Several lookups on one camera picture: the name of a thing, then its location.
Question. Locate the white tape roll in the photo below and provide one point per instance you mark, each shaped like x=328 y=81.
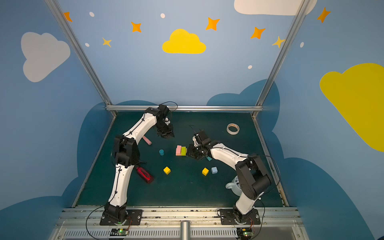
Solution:
x=233 y=129

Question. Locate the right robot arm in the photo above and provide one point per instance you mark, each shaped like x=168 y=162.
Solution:
x=253 y=175

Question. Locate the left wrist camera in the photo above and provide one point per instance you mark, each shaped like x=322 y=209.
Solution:
x=163 y=111

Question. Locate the aluminium cage frame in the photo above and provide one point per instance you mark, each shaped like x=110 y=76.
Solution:
x=57 y=12

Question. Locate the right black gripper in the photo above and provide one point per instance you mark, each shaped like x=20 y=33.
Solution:
x=196 y=149

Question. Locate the lime green rectangular block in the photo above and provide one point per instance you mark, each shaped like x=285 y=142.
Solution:
x=184 y=151

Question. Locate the pink rectangular block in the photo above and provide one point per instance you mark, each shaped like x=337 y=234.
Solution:
x=178 y=150

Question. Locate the light blue cube block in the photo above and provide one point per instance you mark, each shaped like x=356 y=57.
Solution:
x=214 y=170

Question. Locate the aluminium front rail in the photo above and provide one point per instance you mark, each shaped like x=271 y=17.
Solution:
x=163 y=223

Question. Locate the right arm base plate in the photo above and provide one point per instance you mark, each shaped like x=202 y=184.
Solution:
x=234 y=217

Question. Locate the light blue mug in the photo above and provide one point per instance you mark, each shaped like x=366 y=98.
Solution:
x=234 y=186

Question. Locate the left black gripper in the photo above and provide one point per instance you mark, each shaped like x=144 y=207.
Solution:
x=165 y=130

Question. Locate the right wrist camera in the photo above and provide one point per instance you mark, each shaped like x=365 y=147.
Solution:
x=201 y=139

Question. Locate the circuit board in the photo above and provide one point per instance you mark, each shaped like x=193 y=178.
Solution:
x=119 y=232
x=244 y=234

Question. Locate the right circuit board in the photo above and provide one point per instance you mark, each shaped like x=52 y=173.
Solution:
x=244 y=234

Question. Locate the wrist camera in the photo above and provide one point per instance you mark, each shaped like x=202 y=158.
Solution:
x=163 y=111
x=201 y=139

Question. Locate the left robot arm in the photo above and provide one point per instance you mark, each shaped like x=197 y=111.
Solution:
x=126 y=155

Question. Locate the left circuit board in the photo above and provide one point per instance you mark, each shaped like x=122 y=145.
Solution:
x=119 y=232

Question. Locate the grey camera pole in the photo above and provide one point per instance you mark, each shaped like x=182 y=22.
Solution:
x=185 y=230

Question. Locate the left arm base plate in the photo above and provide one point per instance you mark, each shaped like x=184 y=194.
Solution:
x=135 y=217

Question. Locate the yellow cube block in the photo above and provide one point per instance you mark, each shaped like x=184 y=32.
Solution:
x=205 y=171
x=167 y=170

